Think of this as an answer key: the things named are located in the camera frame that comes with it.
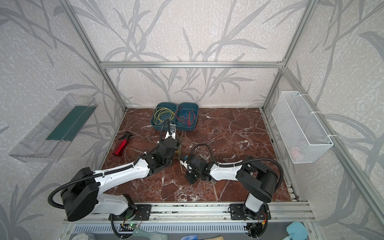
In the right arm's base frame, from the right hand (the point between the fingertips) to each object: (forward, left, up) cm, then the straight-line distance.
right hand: (186, 172), depth 86 cm
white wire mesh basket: (+2, -52, +34) cm, 62 cm away
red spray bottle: (+17, +43, +2) cm, 46 cm away
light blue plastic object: (-28, -54, -2) cm, 61 cm away
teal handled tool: (-29, +13, +2) cm, 32 cm away
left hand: (+17, +6, +19) cm, 26 cm away
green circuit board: (-26, +27, -2) cm, 37 cm away
